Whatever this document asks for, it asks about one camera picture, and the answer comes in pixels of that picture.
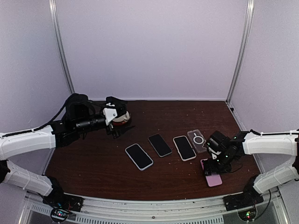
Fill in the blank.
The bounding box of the left aluminium frame post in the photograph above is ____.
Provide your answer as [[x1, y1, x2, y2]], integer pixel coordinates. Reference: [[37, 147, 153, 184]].
[[49, 0, 75, 94]]

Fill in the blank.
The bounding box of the aluminium frame post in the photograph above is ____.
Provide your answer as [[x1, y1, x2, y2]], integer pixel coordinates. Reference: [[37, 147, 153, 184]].
[[226, 0, 255, 105], [49, 0, 75, 94]]

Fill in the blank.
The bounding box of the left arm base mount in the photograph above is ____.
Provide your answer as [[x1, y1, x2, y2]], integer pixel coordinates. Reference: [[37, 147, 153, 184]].
[[41, 176, 84, 224]]

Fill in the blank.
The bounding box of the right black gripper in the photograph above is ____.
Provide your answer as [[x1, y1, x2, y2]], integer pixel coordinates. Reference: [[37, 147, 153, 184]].
[[204, 149, 234, 176]]

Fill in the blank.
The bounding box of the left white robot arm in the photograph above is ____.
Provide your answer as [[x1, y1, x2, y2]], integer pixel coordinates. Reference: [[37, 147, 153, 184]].
[[0, 93, 131, 207]]

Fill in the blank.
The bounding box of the clear phone case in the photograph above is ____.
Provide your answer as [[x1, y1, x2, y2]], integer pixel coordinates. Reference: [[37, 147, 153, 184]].
[[187, 129, 206, 154]]

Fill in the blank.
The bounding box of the cream ceramic mug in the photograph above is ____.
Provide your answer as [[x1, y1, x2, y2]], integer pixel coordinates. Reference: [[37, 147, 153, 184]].
[[113, 111, 131, 123]]

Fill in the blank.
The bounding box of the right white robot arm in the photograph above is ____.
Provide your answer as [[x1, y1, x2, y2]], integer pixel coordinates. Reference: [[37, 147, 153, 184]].
[[202, 130, 299, 206]]

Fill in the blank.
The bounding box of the right black cable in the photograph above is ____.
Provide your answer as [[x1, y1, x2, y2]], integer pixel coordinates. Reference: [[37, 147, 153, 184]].
[[247, 129, 299, 138]]

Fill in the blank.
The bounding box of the front aluminium rail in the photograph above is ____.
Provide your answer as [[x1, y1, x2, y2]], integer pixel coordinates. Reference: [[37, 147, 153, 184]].
[[17, 190, 291, 224]]

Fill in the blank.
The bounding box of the right aluminium frame post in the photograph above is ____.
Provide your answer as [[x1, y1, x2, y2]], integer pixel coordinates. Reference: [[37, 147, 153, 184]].
[[226, 0, 255, 105]]

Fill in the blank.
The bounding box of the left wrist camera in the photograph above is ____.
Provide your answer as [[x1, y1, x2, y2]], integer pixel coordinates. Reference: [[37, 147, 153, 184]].
[[102, 96, 128, 125]]

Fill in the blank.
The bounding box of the black phone white case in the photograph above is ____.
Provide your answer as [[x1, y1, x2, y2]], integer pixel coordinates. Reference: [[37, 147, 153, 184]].
[[125, 143, 154, 171], [173, 135, 196, 161]]

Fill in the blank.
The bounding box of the red coaster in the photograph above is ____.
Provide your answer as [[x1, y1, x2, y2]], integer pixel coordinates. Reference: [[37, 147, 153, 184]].
[[112, 119, 131, 126]]

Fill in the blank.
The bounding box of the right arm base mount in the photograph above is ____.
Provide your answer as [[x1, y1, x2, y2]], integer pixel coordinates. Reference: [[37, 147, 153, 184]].
[[223, 175, 264, 222]]

